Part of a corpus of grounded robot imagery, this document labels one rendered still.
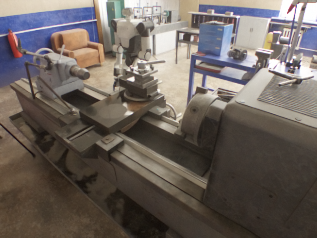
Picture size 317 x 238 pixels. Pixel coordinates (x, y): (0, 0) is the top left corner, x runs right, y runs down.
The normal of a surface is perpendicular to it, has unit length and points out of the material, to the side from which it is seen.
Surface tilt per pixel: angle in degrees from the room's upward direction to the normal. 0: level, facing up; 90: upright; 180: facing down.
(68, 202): 0
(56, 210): 0
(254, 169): 90
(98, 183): 0
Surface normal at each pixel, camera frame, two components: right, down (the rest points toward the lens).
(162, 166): 0.00, -0.83
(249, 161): -0.62, 0.44
